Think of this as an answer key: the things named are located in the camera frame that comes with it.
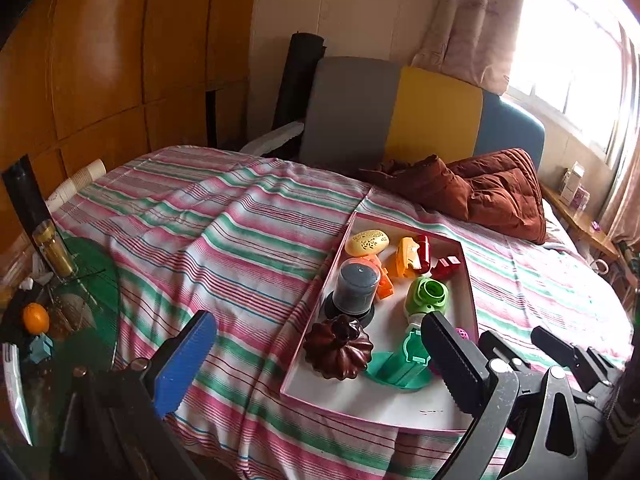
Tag pink-rimmed white tray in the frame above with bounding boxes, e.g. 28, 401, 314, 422
280, 211, 479, 433

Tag green plug-in device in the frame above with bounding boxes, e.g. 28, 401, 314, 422
404, 276, 449, 318

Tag green plastic holder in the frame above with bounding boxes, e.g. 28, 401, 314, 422
364, 324, 433, 391

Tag beige curtain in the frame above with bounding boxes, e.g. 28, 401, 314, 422
597, 35, 640, 246
411, 0, 530, 96

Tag yellow orange clip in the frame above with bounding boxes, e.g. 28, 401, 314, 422
390, 236, 422, 278

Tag small blue box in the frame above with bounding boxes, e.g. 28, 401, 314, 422
27, 332, 55, 363

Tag white padded object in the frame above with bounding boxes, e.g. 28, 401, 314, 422
239, 121, 305, 157

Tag brown quilted jacket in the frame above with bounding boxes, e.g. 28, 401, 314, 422
357, 148, 547, 246

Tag black rolled mat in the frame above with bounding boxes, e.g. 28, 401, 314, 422
271, 32, 328, 148

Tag orange fruit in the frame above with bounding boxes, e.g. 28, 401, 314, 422
22, 303, 51, 335

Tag wooden wardrobe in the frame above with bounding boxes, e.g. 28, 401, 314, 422
0, 0, 261, 261

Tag cream oval case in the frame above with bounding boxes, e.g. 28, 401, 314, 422
346, 229, 392, 257

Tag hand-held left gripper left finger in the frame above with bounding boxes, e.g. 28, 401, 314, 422
57, 310, 218, 480

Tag dark cylinder container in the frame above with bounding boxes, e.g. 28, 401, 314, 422
322, 257, 381, 330

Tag wooden bedside shelf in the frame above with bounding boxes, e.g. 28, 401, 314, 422
542, 182, 621, 261

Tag orange building blocks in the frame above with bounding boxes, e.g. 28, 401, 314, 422
367, 254, 396, 301

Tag window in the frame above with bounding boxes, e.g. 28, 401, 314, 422
505, 0, 640, 166

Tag stack of paper cups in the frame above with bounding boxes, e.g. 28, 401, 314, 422
45, 158, 107, 216

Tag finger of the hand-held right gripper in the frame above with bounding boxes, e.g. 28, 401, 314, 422
531, 326, 613, 388
479, 331, 533, 373

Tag green glass table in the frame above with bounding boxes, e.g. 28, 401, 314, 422
0, 237, 121, 480

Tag grey yellow blue headboard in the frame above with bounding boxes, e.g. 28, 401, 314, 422
299, 56, 546, 178

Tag red toy block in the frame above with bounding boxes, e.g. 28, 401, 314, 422
430, 255, 462, 281

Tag white box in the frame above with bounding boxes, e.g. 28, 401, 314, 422
559, 161, 586, 206

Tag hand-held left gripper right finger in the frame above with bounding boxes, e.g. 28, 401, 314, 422
420, 311, 588, 480

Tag brown fluted mould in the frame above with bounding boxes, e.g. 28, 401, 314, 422
302, 314, 374, 381

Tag striped blanket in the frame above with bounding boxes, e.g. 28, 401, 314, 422
52, 146, 633, 480

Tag gold bottle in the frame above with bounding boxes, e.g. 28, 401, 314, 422
32, 220, 76, 278

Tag red cylinder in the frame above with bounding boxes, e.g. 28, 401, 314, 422
415, 234, 432, 273

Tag white packet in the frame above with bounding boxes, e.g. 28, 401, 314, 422
2, 342, 33, 446

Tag black pole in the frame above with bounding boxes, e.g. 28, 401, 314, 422
1, 156, 51, 241

